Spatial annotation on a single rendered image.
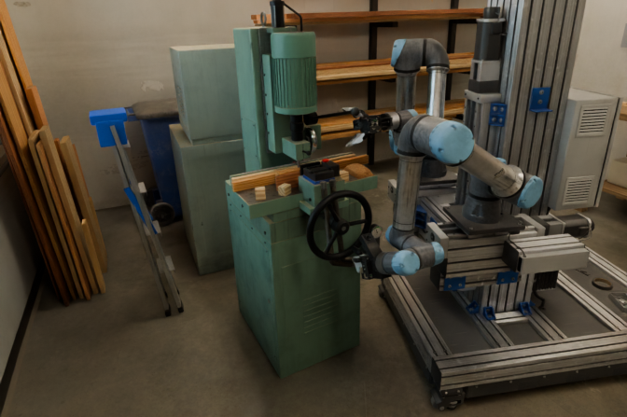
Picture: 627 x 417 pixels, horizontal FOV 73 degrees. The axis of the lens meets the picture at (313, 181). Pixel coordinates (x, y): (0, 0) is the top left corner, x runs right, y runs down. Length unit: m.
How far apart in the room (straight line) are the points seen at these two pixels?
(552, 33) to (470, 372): 1.34
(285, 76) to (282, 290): 0.88
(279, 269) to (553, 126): 1.25
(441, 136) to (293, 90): 0.68
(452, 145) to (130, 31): 3.12
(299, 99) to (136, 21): 2.44
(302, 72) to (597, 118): 1.17
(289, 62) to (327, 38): 2.69
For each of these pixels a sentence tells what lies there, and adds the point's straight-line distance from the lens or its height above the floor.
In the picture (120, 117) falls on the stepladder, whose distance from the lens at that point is 2.22.
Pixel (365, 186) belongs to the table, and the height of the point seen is 0.86.
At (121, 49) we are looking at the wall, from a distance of 3.93.
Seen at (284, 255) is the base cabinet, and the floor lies 0.64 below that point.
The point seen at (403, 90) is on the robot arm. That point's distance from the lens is 1.99.
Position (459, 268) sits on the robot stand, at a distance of 1.76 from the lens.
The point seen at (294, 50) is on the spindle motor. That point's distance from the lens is 1.66.
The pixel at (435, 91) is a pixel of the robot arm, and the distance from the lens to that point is 1.89.
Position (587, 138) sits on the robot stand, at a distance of 2.01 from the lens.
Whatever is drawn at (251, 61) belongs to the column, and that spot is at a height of 1.39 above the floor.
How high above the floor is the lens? 1.55
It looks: 21 degrees down
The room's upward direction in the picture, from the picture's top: 2 degrees counter-clockwise
